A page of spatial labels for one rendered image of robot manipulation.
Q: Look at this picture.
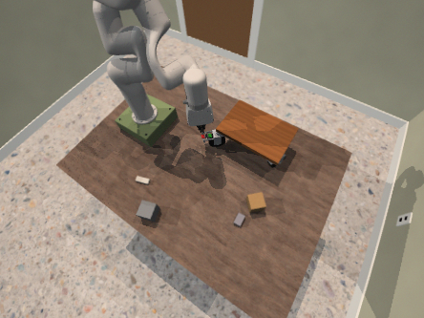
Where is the tan cardboard box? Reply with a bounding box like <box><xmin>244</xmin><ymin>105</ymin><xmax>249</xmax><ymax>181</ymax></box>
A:
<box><xmin>246</xmin><ymin>192</ymin><xmax>266</xmax><ymax>213</ymax></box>

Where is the brown wooden dolly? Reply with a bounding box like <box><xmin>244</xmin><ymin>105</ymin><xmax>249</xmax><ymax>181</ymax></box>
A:
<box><xmin>201</xmin><ymin>100</ymin><xmax>298</xmax><ymax>167</ymax></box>

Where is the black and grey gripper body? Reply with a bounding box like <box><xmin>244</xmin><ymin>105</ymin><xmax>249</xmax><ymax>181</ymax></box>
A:
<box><xmin>186</xmin><ymin>99</ymin><xmax>214</xmax><ymax>126</ymax></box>

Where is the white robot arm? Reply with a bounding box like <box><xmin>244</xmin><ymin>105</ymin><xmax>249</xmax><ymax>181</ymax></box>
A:
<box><xmin>93</xmin><ymin>0</ymin><xmax>208</xmax><ymax>124</ymax></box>

